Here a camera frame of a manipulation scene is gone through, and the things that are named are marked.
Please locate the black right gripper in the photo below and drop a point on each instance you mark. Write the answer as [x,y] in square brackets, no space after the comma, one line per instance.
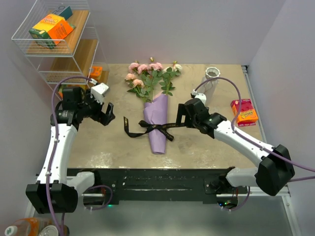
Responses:
[182,111]

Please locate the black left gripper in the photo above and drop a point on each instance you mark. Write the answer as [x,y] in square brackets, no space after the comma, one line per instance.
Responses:
[104,118]

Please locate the black ribbon gold lettering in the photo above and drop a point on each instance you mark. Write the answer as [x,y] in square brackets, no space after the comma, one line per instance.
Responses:
[161,128]

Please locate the pink rose stem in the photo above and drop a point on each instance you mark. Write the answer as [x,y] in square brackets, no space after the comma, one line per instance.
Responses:
[155,69]
[138,69]

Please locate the white rose stem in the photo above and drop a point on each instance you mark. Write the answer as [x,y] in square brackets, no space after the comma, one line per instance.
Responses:
[168,74]

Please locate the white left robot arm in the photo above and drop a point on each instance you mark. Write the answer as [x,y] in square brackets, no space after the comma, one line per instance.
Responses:
[52,190]

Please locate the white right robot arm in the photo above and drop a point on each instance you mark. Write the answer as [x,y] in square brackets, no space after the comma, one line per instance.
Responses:
[272,169]

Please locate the white ribbed ceramic vase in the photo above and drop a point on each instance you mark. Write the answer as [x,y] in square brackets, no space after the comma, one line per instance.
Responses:
[209,88]

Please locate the peach rose stem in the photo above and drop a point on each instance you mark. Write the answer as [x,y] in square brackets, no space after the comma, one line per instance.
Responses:
[141,85]

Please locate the small orange box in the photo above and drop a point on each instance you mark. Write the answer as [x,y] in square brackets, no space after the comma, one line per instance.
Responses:
[96,72]

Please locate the colourful sponge pack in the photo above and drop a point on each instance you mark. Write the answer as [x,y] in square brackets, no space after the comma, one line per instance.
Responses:
[63,87]

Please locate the pink orange snack box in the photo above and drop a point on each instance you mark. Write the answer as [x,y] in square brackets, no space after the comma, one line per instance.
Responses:
[247,116]

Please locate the orange yellow box on shelf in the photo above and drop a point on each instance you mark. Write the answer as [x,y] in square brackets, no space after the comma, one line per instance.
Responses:
[51,30]

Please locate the dark teal box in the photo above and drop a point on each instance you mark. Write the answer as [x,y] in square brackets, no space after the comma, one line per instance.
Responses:
[63,11]

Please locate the metal tin can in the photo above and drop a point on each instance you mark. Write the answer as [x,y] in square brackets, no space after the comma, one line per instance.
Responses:
[52,230]

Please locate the orange juice bottle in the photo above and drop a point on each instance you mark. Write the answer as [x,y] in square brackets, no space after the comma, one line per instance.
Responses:
[27,226]

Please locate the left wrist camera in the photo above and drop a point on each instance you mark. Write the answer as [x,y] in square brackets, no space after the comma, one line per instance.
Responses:
[98,91]

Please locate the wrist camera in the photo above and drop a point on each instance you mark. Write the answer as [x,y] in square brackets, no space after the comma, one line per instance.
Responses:
[98,91]
[201,96]

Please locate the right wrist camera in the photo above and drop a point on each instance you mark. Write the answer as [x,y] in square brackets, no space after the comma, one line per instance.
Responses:
[201,96]

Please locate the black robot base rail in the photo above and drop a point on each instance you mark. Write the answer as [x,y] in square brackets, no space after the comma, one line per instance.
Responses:
[169,185]

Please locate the white wire shelf rack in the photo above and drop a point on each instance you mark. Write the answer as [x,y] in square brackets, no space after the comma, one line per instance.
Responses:
[78,55]

